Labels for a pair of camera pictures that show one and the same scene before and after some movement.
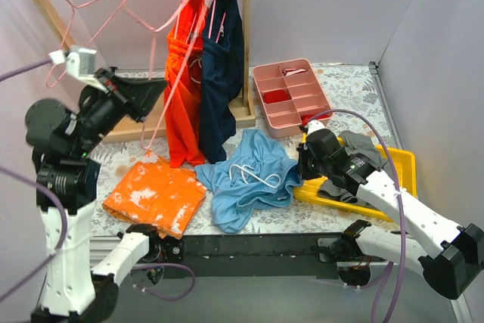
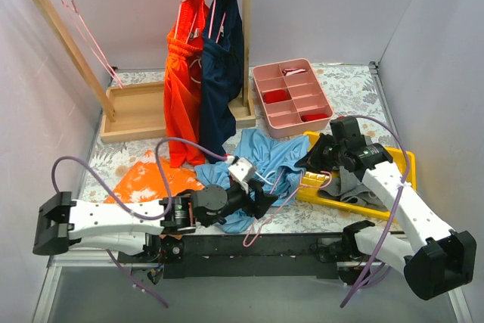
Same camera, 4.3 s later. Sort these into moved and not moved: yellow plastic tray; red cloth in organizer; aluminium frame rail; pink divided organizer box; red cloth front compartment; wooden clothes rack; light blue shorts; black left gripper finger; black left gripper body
Moved: black left gripper body; light blue shorts; black left gripper finger
Not moved: red cloth front compartment; wooden clothes rack; pink divided organizer box; yellow plastic tray; aluminium frame rail; red cloth in organizer
